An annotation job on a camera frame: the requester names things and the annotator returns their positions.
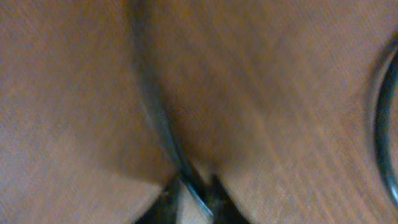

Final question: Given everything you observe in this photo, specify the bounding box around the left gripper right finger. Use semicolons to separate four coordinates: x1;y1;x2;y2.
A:
205;175;250;224

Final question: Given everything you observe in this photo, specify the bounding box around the coiled black cable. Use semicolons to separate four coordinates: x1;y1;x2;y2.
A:
371;37;398;209

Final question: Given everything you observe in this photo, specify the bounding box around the thin black usb cable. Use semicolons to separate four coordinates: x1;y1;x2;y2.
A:
130;0;215;218

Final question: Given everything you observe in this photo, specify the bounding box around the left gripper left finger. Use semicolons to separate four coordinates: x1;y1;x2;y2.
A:
134;175;180;224

